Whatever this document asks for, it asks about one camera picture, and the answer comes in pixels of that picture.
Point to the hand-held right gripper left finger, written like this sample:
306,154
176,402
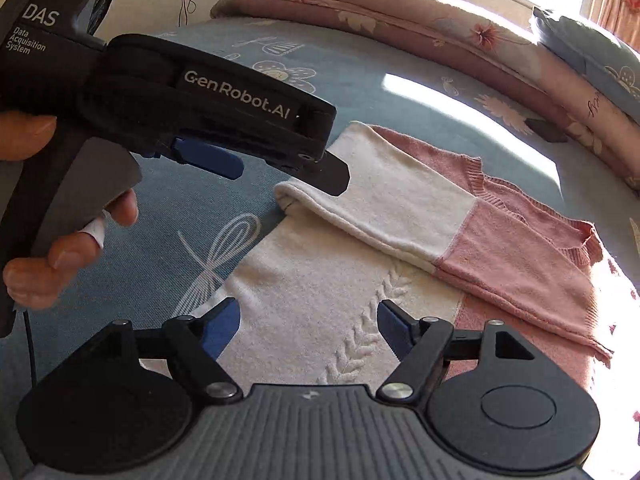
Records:
225,325

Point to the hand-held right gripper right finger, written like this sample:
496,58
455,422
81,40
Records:
392,325

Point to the black phone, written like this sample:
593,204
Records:
547,131

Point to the pink and white knit sweater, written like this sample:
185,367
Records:
400,220

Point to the person's left hand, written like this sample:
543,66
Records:
65,260

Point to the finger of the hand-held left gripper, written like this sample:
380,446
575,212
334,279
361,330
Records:
325,175
210,157

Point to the pink floral folded quilt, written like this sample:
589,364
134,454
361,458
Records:
400,15

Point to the blue floral pillow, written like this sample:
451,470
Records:
595,55

